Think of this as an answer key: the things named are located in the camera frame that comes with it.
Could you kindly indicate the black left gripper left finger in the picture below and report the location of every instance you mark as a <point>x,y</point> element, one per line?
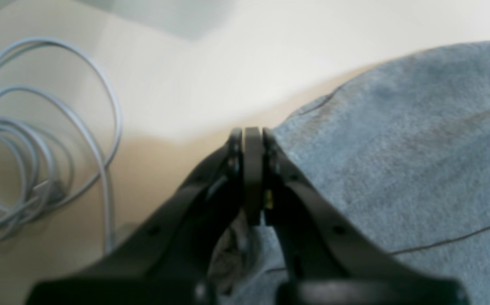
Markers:
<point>166,260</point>

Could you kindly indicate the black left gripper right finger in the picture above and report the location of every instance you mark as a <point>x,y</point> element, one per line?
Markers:
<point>329,262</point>

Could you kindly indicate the grey t-shirt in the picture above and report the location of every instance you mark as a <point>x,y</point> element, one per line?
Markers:
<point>403,152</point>

